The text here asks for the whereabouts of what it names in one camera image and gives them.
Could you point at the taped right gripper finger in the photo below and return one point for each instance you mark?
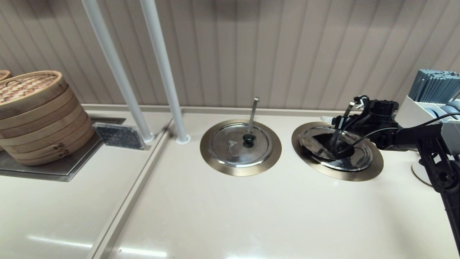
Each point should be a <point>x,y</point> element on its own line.
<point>341,120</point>
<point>362,103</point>

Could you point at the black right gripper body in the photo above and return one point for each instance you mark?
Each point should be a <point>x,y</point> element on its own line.
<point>381,126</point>

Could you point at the hinged steel pot lid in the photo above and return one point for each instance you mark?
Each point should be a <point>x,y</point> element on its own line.
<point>355,162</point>
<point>230,144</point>

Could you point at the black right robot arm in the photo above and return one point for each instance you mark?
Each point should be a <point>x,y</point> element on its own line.
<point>438,169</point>

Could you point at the white cutlery holder box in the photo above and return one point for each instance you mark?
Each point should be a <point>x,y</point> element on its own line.
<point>409,111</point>

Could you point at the steel soup pot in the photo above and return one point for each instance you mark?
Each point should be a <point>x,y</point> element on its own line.
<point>346,153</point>

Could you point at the white ceramic jar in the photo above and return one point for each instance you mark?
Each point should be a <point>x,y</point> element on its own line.
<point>418,172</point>

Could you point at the grey-blue chopstick bundle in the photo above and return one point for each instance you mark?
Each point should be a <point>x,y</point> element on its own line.
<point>433,85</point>

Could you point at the white round support pole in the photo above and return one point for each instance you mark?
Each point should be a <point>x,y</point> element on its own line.
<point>113,61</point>
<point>162,61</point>

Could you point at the clear acrylic label sign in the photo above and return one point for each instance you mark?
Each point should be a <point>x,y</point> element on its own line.
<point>118,136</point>

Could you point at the recessed steel steamer tray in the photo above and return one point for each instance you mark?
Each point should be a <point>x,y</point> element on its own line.
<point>54,173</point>

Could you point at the stacked bamboo steamer baskets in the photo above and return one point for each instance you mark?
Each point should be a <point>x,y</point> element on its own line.
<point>43,121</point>

